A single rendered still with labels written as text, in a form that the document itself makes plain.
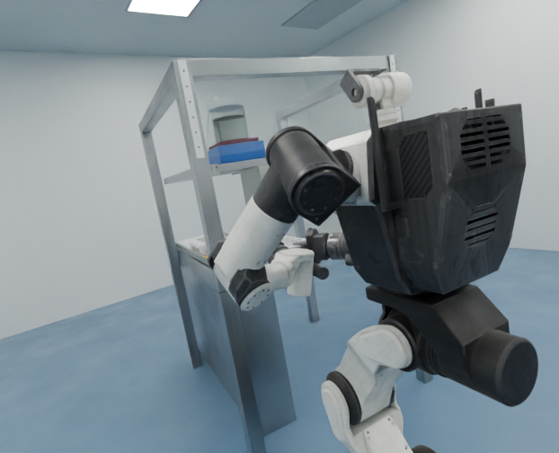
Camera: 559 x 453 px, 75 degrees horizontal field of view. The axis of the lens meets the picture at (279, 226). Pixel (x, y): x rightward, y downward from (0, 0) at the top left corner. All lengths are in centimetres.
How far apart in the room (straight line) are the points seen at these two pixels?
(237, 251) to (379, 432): 68
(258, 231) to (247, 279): 10
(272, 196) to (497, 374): 45
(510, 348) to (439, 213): 25
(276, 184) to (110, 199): 426
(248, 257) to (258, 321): 108
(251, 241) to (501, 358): 44
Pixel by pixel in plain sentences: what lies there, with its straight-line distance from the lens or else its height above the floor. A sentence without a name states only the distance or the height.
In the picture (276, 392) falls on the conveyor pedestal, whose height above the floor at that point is 18.
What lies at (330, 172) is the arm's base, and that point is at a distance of 55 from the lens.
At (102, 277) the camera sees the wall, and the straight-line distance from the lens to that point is 484.
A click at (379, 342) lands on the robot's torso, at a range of 82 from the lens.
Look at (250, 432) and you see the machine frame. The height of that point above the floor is 20.
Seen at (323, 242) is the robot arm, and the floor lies 96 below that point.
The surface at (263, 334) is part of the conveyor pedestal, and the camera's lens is 176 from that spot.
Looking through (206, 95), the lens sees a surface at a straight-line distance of 141.
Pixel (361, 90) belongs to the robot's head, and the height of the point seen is 133.
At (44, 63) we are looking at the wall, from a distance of 501.
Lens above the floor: 120
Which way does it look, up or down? 8 degrees down
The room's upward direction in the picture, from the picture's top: 10 degrees counter-clockwise
